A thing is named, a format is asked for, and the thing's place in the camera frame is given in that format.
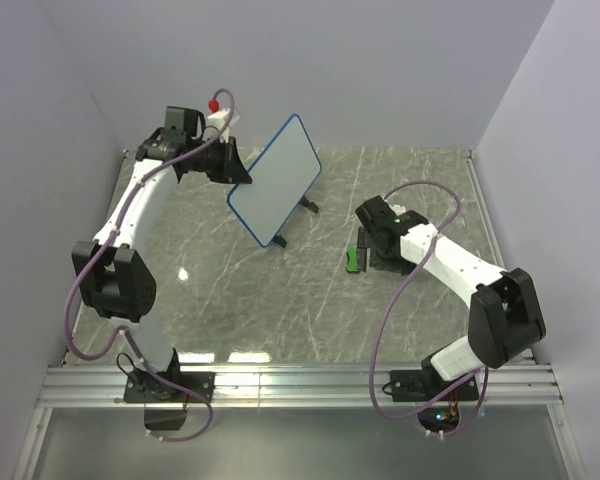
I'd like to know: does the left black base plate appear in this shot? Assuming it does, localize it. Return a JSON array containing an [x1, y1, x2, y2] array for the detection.
[[123, 370, 216, 404]]

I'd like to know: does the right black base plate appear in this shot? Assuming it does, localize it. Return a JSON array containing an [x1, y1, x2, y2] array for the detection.
[[382, 370, 479, 403]]

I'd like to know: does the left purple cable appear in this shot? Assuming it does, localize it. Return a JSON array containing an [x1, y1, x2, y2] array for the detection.
[[62, 89, 215, 442]]

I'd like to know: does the aluminium rail frame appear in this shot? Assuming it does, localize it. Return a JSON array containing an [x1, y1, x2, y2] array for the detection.
[[9, 147, 586, 480]]

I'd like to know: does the blue framed whiteboard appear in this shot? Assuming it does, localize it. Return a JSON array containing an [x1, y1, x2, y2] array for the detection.
[[227, 113, 322, 248]]

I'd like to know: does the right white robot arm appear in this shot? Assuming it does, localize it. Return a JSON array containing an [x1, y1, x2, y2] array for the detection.
[[356, 196, 546, 400]]

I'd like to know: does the green whiteboard eraser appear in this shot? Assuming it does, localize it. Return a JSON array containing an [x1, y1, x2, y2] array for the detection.
[[346, 247, 360, 274]]

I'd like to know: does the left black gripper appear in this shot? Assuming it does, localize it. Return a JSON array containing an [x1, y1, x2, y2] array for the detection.
[[187, 135, 252, 185]]

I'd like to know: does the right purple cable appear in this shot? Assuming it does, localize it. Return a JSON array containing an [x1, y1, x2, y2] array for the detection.
[[369, 180, 490, 439]]

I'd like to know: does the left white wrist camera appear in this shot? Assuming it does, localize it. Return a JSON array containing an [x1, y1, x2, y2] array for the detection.
[[206, 99, 241, 142]]

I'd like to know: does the purple cable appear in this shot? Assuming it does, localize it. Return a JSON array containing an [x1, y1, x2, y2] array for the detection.
[[369, 180, 490, 439], [62, 89, 215, 442]]

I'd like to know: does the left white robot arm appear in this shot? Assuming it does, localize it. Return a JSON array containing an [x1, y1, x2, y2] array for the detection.
[[71, 100, 252, 403]]

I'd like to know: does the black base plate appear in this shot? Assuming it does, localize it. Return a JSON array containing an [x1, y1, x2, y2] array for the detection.
[[382, 370, 479, 403], [123, 370, 216, 404]]

